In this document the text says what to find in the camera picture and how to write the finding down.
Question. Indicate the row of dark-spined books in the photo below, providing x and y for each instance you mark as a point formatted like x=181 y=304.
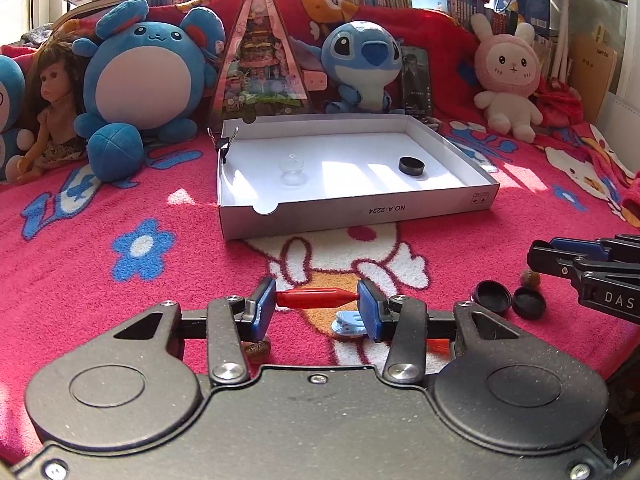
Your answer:
x=480 y=15

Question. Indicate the crumpled red cloth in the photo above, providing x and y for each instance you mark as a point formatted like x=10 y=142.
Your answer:
x=562 y=105

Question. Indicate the blue alien plush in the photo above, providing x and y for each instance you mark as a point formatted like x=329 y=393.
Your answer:
x=360 y=60

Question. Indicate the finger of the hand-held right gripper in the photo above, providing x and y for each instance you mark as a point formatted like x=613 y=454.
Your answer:
x=547 y=257
x=582 y=248

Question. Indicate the black round cap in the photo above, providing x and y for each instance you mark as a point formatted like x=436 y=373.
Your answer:
x=411 y=166
x=529 y=303
x=492 y=297

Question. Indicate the red plastic stick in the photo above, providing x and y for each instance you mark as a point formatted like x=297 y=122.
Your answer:
x=315 y=298

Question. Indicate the red printed blanket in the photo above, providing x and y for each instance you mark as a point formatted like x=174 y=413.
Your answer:
x=75 y=270

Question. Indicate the white pipe rack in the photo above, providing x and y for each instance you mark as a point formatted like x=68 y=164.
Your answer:
x=562 y=35

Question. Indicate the clear glass piece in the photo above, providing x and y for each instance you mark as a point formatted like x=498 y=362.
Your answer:
x=291 y=167

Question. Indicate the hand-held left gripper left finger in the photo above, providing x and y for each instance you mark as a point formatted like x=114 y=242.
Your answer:
x=265 y=310

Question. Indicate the blue round mouse plush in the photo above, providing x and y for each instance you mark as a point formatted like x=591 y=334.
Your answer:
x=140 y=85

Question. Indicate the black binder clip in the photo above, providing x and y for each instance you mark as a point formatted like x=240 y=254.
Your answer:
x=225 y=146

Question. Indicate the small brown nut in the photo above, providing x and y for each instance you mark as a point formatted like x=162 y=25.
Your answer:
x=531 y=278
x=256 y=350

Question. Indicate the pink triangular toy house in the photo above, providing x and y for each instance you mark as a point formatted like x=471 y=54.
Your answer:
x=260 y=60

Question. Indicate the white cardboard box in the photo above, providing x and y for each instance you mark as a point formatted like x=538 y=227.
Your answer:
x=350 y=170

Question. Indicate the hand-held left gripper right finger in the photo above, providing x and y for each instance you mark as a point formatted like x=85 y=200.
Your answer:
x=369 y=312

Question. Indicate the light blue plastic clip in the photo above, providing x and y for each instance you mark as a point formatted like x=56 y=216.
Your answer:
x=347 y=322

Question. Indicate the blue cat plush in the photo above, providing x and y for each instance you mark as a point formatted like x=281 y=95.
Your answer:
x=10 y=110

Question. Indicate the pink rabbit plush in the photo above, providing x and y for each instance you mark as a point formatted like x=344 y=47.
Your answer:
x=507 y=75

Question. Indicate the brown-haired doll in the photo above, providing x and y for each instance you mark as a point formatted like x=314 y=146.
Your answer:
x=55 y=105

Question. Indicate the black smartphone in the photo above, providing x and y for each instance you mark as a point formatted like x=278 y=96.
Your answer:
x=417 y=82

